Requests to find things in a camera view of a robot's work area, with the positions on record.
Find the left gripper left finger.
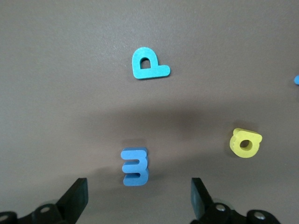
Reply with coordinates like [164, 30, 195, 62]
[0, 177, 89, 224]

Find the brown table cover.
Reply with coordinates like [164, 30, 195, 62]
[0, 0, 299, 224]

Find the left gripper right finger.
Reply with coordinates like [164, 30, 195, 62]
[190, 177, 281, 224]

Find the blue foam letter E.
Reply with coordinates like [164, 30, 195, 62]
[120, 147, 150, 187]

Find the yellow foam letter d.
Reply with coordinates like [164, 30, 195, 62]
[229, 127, 263, 159]

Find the teal foam letter P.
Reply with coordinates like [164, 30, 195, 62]
[132, 47, 171, 80]

